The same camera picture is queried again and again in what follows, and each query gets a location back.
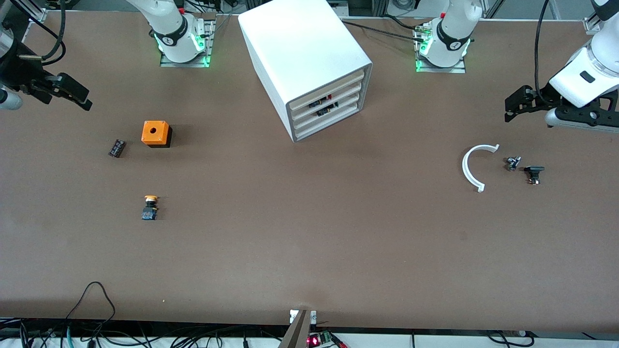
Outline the orange and black button box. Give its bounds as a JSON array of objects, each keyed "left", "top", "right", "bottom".
[{"left": 141, "top": 121, "right": 173, "bottom": 148}]

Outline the white curved plastic arc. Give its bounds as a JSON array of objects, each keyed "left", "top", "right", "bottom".
[{"left": 462, "top": 144, "right": 500, "bottom": 193}]

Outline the circuit board with red LED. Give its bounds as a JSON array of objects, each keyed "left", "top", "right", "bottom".
[{"left": 307, "top": 331, "right": 335, "bottom": 348}]

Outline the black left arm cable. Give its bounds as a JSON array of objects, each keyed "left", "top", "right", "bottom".
[{"left": 534, "top": 0, "right": 553, "bottom": 104}]

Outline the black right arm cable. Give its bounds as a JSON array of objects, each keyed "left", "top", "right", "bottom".
[{"left": 9, "top": 0, "right": 67, "bottom": 66}]

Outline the aluminium frame profile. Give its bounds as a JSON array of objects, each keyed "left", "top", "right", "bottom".
[
  {"left": 0, "top": 0, "right": 47, "bottom": 26},
  {"left": 583, "top": 0, "right": 619, "bottom": 34}
]

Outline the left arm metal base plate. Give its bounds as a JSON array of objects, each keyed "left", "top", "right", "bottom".
[{"left": 414, "top": 23, "right": 467, "bottom": 74}]

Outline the orange push button switch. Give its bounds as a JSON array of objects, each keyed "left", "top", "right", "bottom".
[{"left": 141, "top": 195, "right": 160, "bottom": 221}]

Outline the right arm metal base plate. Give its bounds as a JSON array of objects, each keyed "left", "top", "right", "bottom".
[{"left": 160, "top": 18, "right": 216, "bottom": 68}]

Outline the black cable to arm base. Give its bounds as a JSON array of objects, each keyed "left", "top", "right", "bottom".
[{"left": 340, "top": 19, "right": 427, "bottom": 40}]

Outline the black looped cable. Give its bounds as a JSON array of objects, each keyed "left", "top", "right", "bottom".
[{"left": 65, "top": 282, "right": 117, "bottom": 334}]

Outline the grey angled post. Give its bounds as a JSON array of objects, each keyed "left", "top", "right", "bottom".
[{"left": 278, "top": 309, "right": 312, "bottom": 348}]

